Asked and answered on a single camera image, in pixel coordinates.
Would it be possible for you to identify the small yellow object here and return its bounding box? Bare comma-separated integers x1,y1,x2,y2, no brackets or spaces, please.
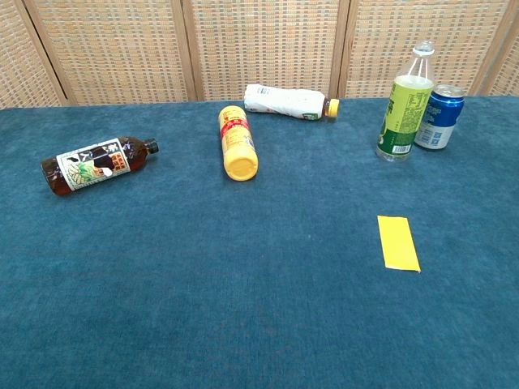
376,215,422,274

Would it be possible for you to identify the yellow plastic bottle red label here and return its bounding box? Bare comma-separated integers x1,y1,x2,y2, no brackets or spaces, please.
218,105,260,182

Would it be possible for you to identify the blue felt table cover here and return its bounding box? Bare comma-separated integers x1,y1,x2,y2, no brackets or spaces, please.
0,96,519,389

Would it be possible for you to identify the white-wrapped bottle yellow cap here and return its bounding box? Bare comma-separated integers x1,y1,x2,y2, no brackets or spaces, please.
244,83,341,122

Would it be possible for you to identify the woven rattan screen panel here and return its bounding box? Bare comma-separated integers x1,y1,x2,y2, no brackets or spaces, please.
336,0,519,99
0,0,78,109
470,0,519,97
24,0,199,107
169,0,352,102

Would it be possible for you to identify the clear bottle green label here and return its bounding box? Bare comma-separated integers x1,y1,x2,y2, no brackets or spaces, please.
375,40,435,163

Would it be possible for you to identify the blue drink can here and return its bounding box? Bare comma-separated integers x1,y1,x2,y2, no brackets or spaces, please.
414,83,465,150

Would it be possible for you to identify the dark tea bottle black cap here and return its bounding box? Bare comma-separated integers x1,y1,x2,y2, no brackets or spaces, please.
40,136,160,198

